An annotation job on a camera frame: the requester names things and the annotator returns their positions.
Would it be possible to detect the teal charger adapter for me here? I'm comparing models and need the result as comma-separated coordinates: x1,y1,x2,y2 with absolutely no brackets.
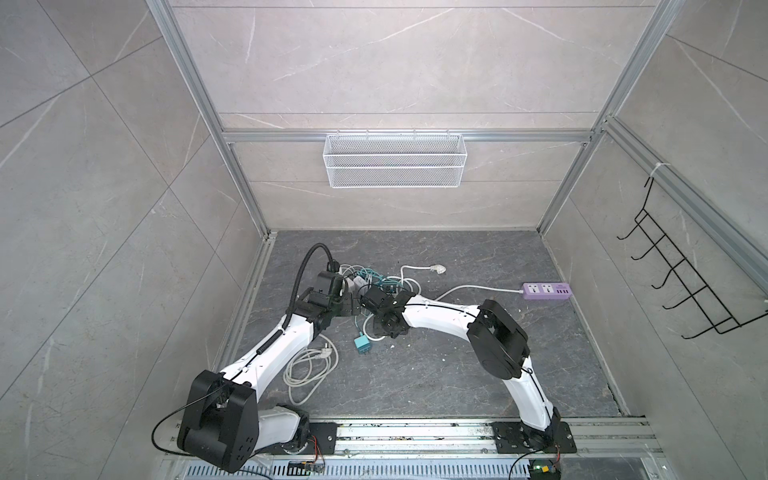
354,334,372,355

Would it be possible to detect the white charger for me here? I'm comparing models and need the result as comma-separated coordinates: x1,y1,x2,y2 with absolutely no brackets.
350,275,369,288

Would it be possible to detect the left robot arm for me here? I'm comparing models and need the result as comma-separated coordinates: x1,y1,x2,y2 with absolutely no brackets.
151,243,344,473

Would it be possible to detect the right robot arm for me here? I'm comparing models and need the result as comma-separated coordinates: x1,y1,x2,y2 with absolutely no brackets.
360,287,561,450

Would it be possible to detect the purple power strip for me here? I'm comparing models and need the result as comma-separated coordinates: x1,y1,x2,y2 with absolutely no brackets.
522,282,573,301

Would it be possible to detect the white power strip cord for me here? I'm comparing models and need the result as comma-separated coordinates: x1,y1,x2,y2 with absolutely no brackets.
283,333,340,406

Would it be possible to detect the purple strip white cord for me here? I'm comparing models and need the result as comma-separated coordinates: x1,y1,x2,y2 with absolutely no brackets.
362,263,524,343

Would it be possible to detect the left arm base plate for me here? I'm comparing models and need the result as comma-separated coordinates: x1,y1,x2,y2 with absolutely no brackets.
258,422,339,456

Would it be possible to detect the white wire mesh basket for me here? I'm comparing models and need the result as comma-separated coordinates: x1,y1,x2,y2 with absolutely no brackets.
323,133,468,189

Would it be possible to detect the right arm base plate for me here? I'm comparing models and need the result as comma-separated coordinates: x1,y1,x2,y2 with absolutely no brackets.
491,419,577,454

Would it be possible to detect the black wire hook rack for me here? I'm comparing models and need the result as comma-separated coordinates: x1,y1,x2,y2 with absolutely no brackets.
616,177,767,340

